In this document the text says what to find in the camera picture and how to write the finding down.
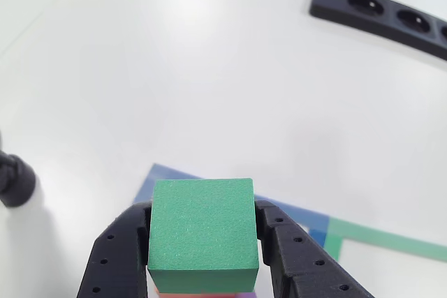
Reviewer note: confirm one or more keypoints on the black power strip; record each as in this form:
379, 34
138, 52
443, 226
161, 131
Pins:
384, 22

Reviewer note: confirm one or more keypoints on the orange foam block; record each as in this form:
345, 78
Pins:
181, 294

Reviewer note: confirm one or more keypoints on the blue tape square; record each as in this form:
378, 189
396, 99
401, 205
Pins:
160, 176

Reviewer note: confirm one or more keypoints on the green tape square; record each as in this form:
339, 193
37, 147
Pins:
384, 238

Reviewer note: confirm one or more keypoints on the green foam cube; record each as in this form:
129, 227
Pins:
202, 221

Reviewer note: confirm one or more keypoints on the black tripod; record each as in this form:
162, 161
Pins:
15, 183

